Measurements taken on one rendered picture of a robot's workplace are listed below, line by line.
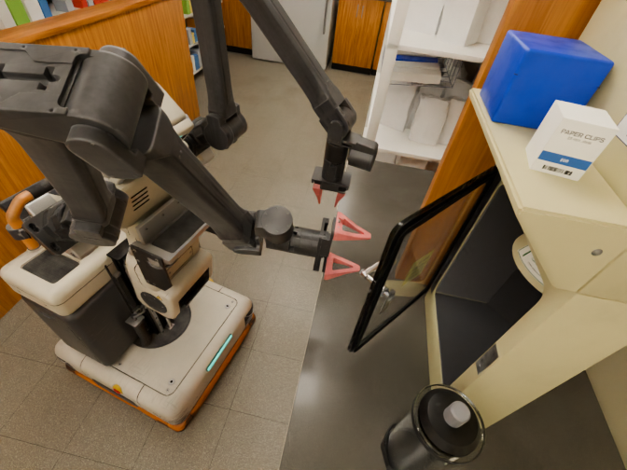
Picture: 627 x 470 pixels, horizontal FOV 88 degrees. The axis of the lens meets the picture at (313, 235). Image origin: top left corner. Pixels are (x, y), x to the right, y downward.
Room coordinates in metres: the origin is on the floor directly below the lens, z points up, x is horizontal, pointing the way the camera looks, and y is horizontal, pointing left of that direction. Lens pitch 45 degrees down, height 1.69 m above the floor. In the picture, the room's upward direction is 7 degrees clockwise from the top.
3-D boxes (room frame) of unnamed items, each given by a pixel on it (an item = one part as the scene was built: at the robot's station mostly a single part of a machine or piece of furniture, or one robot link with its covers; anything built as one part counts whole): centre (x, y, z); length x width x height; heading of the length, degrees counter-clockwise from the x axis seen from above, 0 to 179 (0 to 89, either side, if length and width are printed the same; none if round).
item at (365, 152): (0.72, -0.07, 1.31); 0.11 x 0.09 x 0.12; 73
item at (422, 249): (0.44, -0.22, 1.19); 0.30 x 0.01 x 0.40; 135
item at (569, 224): (0.41, -0.27, 1.46); 0.32 x 0.11 x 0.10; 174
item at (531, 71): (0.48, -0.27, 1.56); 0.10 x 0.10 x 0.09; 84
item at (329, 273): (0.46, -0.06, 1.17); 0.09 x 0.07 x 0.07; 87
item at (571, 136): (0.34, -0.26, 1.54); 0.05 x 0.05 x 0.06; 74
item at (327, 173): (0.73, -0.03, 1.21); 0.10 x 0.07 x 0.07; 84
